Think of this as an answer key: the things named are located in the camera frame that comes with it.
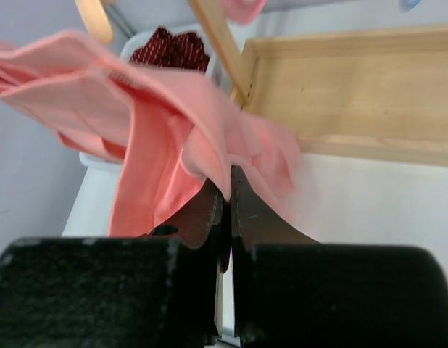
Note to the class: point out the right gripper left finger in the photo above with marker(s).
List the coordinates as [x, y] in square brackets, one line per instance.
[178, 273]

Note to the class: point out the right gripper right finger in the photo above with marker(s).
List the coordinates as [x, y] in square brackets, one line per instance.
[276, 272]

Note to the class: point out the salmon pink skirt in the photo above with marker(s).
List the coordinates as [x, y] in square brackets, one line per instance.
[170, 129]

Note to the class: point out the light blue wire hanger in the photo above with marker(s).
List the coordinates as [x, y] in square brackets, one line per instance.
[408, 5]

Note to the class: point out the beige wooden hanger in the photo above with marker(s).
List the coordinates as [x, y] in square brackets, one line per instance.
[95, 19]

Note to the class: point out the red polka dot cloth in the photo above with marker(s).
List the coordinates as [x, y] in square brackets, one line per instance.
[163, 49]

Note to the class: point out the wooden clothes rack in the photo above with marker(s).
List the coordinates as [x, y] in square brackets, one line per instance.
[373, 94]

